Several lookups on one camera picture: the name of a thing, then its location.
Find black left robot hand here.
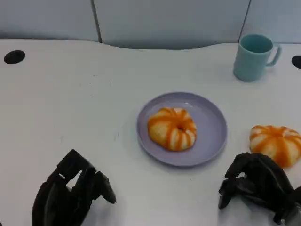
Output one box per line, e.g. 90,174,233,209
32,149,117,226

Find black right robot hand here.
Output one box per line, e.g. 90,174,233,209
218,152,298,224

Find black table cable hole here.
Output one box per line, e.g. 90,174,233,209
291,55,301,70
3,50,26,65

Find orange and white bread roll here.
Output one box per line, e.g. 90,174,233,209
147,107,198,152
249,125,301,169

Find lilac plate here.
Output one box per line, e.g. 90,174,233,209
136,91,228,168

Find pale green mug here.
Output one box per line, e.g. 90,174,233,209
233,34,283,82

